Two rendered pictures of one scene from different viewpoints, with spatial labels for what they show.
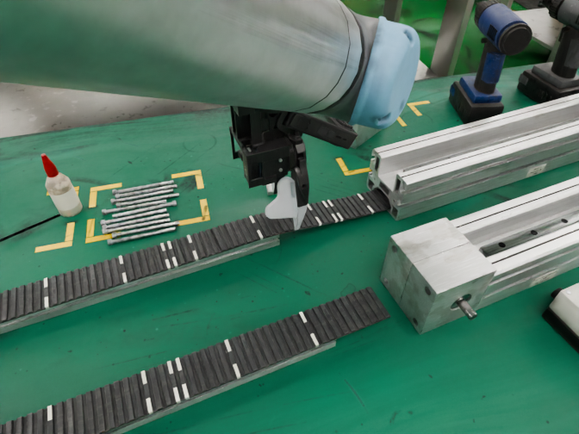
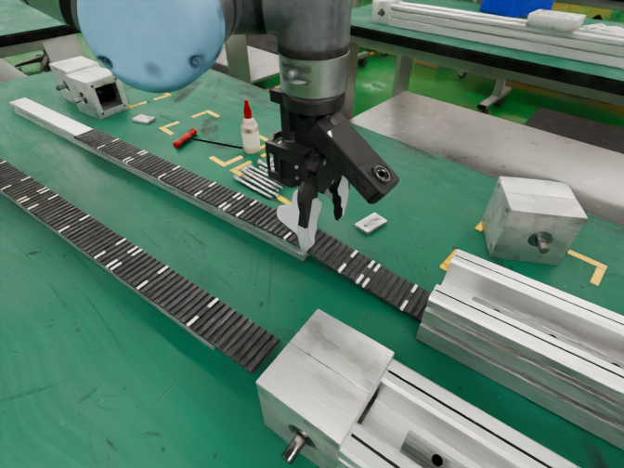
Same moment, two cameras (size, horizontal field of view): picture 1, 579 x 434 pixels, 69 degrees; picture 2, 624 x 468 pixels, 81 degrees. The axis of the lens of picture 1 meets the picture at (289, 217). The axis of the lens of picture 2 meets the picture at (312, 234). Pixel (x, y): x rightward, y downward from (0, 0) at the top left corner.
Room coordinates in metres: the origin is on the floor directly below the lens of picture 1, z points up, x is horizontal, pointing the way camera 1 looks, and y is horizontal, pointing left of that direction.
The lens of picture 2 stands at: (0.24, -0.33, 1.19)
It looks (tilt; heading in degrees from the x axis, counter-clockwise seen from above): 42 degrees down; 58
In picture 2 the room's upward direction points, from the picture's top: straight up
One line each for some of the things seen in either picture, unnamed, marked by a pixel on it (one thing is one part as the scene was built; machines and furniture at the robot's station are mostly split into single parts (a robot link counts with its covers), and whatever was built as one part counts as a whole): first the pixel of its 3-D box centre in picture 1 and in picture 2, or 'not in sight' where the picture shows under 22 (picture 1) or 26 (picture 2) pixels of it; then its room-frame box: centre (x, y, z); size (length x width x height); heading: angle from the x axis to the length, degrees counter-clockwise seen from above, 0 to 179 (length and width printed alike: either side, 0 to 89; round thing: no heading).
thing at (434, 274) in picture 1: (438, 281); (319, 399); (0.34, -0.20, 0.83); 0.12 x 0.09 x 0.10; 23
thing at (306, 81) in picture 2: not in sight; (312, 73); (0.46, 0.02, 1.06); 0.08 x 0.08 x 0.05
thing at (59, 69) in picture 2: not in sight; (76, 82); (0.23, 0.91, 0.83); 0.11 x 0.10 x 0.10; 20
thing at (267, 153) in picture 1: (269, 132); (308, 138); (0.46, 0.03, 0.98); 0.09 x 0.08 x 0.12; 113
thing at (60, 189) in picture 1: (58, 183); (249, 126); (0.52, 0.38, 0.84); 0.04 x 0.04 x 0.12
